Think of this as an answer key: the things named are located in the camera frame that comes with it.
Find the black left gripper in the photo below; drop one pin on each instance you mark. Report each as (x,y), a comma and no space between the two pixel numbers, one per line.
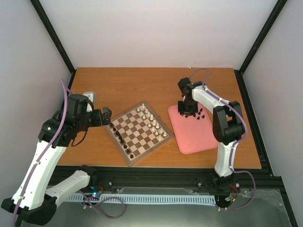
(107,116)

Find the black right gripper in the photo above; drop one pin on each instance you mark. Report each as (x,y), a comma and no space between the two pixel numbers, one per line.
(182,111)

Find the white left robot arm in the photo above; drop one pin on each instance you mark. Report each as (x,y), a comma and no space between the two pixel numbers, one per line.
(34,202)

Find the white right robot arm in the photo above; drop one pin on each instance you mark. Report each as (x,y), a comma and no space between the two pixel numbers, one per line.
(228,126)

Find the wooden chess board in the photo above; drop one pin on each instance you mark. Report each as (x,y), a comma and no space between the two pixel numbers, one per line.
(138,139)

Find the white chess pieces row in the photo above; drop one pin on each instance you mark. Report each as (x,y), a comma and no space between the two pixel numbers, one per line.
(150,122)

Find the pink plastic tray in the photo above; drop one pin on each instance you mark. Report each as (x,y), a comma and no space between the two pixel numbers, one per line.
(192,135)

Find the light blue cable duct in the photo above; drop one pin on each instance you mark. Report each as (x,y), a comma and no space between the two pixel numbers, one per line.
(149,199)

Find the black aluminium frame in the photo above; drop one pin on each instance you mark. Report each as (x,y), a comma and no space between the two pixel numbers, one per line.
(176,177)

